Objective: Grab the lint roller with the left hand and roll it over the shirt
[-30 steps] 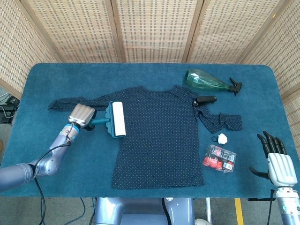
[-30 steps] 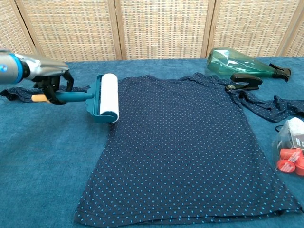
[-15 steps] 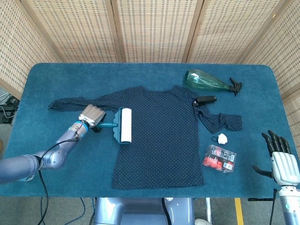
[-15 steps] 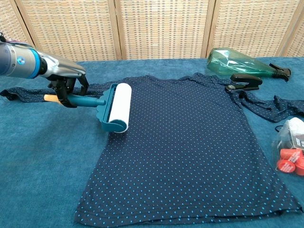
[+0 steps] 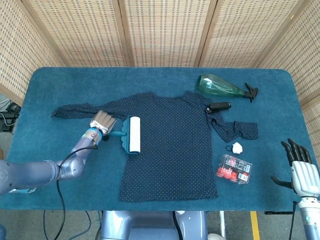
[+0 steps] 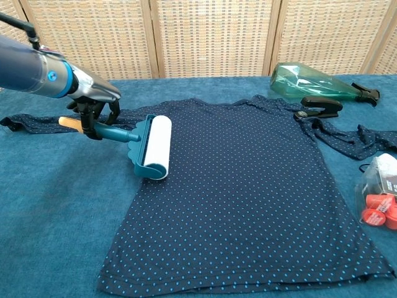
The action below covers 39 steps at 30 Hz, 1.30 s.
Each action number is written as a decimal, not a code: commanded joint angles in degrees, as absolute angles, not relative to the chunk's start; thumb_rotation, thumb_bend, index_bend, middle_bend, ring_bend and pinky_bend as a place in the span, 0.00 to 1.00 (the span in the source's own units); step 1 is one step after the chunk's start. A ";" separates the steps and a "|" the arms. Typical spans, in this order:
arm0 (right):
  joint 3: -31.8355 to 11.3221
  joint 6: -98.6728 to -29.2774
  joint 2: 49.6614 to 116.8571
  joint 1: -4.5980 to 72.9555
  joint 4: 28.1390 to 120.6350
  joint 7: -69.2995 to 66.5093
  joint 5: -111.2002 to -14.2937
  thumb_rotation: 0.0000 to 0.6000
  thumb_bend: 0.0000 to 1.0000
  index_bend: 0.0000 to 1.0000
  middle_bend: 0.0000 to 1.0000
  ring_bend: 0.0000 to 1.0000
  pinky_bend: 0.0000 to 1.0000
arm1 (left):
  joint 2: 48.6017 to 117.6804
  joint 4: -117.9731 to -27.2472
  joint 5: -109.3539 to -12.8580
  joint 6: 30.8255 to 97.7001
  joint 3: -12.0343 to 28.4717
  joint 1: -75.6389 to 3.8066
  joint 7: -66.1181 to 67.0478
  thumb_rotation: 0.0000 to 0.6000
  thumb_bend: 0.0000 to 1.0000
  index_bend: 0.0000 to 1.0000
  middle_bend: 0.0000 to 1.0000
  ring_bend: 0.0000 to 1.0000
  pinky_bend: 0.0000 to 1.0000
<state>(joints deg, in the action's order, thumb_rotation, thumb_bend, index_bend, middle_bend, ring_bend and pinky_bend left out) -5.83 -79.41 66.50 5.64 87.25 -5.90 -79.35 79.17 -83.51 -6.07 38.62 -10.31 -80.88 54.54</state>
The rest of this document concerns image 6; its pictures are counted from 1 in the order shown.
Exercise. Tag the black stapler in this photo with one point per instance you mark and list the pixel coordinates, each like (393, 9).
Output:
(321, 108)

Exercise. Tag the woven rattan folding screen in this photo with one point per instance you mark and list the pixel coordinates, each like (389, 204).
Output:
(211, 37)

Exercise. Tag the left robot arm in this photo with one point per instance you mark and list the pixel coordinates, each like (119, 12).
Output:
(34, 73)

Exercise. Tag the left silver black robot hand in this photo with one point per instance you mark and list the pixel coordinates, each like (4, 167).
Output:
(93, 90)

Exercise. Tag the green glass spray bottle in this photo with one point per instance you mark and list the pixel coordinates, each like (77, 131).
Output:
(297, 83)

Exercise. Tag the teal white lint roller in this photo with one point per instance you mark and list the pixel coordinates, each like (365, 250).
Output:
(156, 146)

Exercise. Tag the blue table cloth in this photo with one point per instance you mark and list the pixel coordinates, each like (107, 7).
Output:
(52, 217)

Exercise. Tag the dark blue polka-dot shirt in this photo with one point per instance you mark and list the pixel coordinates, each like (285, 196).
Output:
(235, 198)

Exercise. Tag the clear bag of red spools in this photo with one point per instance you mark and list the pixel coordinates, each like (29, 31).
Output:
(380, 195)

